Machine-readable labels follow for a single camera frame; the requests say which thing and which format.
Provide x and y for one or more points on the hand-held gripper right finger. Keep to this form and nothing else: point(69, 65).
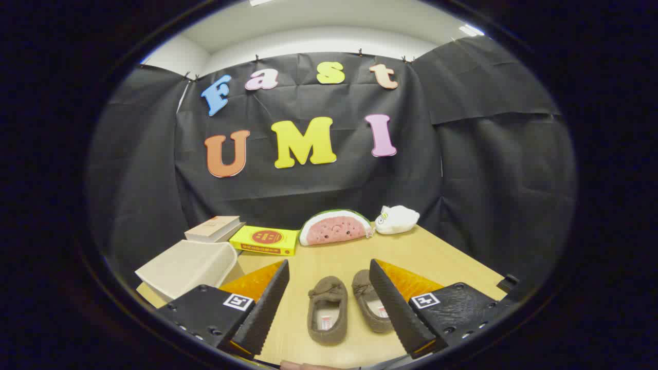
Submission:
point(398, 313)

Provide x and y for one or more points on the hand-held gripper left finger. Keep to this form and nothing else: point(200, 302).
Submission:
point(264, 308)

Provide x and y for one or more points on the brown fuzzy slipper shoe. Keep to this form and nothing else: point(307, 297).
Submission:
point(329, 295)
point(362, 293)

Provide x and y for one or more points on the cream fabric storage box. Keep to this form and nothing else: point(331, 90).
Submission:
point(190, 264)

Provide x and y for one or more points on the yellow book with red circle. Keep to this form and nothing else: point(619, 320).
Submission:
point(262, 237)

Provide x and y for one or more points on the white plush toy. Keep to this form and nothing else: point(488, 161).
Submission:
point(398, 220)

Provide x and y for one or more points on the watermelon slice plush toy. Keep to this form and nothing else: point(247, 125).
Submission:
point(334, 231)

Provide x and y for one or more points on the black table clamp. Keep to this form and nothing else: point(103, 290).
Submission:
point(509, 283)

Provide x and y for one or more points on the black backdrop cloth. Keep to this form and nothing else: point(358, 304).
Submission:
point(334, 185)

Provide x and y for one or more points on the small ceiling light panel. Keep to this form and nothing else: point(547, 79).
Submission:
point(471, 30)

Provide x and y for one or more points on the long ceiling light panel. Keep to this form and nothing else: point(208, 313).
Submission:
point(259, 1)

